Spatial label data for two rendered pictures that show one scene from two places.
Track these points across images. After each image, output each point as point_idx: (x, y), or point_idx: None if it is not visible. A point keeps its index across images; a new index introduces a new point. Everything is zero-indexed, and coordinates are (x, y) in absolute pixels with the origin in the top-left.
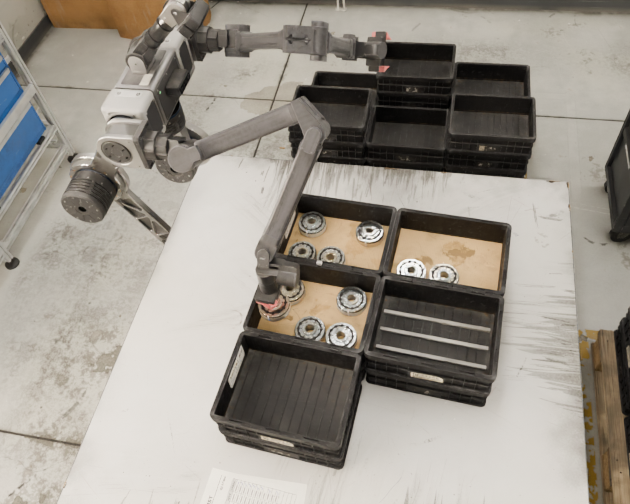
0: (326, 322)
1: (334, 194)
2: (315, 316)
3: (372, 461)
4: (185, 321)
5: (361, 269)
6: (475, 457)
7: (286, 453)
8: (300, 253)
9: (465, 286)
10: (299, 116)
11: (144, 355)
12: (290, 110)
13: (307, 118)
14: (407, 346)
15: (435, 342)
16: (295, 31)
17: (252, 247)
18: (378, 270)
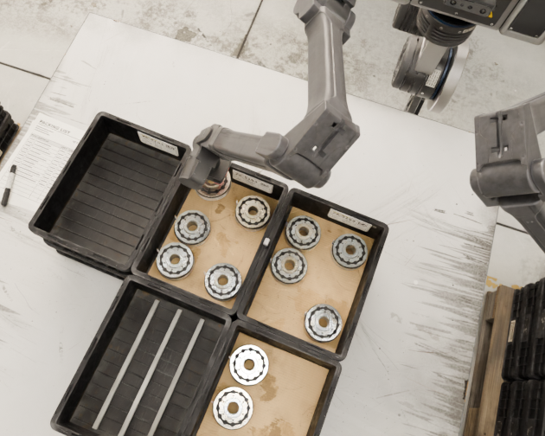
0: (203, 249)
1: (424, 301)
2: (214, 238)
3: (56, 283)
4: (261, 118)
5: (246, 292)
6: (27, 395)
7: None
8: (306, 232)
9: (191, 426)
10: (305, 120)
11: (228, 80)
12: (317, 105)
13: (299, 132)
14: (150, 337)
15: (146, 374)
16: (513, 124)
17: (349, 191)
18: (241, 314)
